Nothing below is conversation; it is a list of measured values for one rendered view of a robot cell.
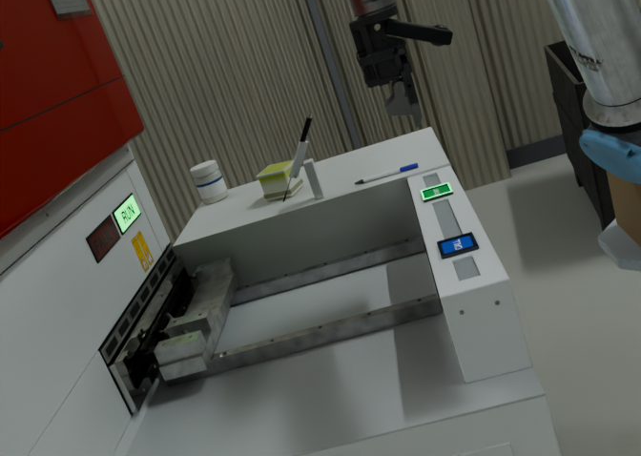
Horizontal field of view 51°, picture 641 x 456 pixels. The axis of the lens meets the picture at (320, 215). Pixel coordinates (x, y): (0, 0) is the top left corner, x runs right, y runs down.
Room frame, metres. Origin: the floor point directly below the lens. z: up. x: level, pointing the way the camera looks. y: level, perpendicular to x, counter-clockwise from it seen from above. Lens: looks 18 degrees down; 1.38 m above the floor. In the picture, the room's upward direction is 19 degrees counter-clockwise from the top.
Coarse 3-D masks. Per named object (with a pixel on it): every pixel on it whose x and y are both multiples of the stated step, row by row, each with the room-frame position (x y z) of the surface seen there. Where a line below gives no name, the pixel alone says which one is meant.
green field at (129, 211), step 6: (132, 198) 1.33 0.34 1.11; (126, 204) 1.29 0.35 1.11; (132, 204) 1.32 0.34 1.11; (120, 210) 1.26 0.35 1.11; (126, 210) 1.28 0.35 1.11; (132, 210) 1.30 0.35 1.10; (138, 210) 1.33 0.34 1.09; (120, 216) 1.25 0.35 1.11; (126, 216) 1.27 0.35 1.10; (132, 216) 1.29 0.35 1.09; (120, 222) 1.23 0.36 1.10; (126, 222) 1.26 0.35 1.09; (126, 228) 1.25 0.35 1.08
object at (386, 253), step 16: (400, 240) 1.30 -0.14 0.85; (416, 240) 1.28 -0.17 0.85; (352, 256) 1.31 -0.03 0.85; (368, 256) 1.29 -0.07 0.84; (384, 256) 1.29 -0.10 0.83; (400, 256) 1.29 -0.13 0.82; (304, 272) 1.32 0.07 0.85; (320, 272) 1.31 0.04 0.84; (336, 272) 1.31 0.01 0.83; (240, 288) 1.34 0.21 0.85; (256, 288) 1.33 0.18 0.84; (272, 288) 1.33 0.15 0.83; (288, 288) 1.32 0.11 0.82
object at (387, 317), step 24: (384, 312) 1.02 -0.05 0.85; (408, 312) 1.02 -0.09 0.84; (432, 312) 1.01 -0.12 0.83; (288, 336) 1.06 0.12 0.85; (312, 336) 1.04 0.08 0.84; (336, 336) 1.04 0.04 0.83; (216, 360) 1.07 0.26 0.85; (240, 360) 1.06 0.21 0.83; (264, 360) 1.06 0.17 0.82; (168, 384) 1.09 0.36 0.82
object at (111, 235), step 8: (104, 224) 1.17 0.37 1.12; (112, 224) 1.20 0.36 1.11; (96, 232) 1.13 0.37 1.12; (104, 232) 1.16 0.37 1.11; (112, 232) 1.19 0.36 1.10; (96, 240) 1.12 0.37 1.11; (104, 240) 1.15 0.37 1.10; (112, 240) 1.17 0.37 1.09; (96, 248) 1.11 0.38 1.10; (104, 248) 1.13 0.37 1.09; (96, 256) 1.10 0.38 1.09
